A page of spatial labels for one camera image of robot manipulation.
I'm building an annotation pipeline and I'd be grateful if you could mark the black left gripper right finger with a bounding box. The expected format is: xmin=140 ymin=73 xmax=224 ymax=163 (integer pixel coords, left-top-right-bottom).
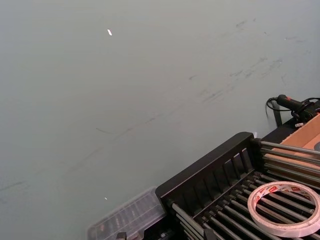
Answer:
xmin=203 ymin=228 xmax=221 ymax=240

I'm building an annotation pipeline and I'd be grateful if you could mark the clear plastic case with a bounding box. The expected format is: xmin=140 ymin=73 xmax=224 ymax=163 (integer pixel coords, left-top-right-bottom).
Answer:
xmin=86 ymin=187 xmax=166 ymax=240

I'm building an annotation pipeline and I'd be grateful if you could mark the black rack with steel bars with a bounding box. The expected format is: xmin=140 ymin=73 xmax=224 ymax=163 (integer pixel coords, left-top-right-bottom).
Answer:
xmin=154 ymin=131 xmax=320 ymax=240

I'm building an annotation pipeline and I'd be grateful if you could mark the roll of white tape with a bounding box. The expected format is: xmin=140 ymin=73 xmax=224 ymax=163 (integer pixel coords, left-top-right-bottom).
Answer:
xmin=247 ymin=181 xmax=320 ymax=239

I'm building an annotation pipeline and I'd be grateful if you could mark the shallow brown cardboard tray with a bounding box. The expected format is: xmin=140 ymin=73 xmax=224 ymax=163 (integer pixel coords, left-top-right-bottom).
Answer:
xmin=271 ymin=113 xmax=320 ymax=176

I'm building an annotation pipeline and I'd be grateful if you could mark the black corded tool red switch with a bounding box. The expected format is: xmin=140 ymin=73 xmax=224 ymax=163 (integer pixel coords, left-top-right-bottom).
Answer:
xmin=265 ymin=94 xmax=320 ymax=127

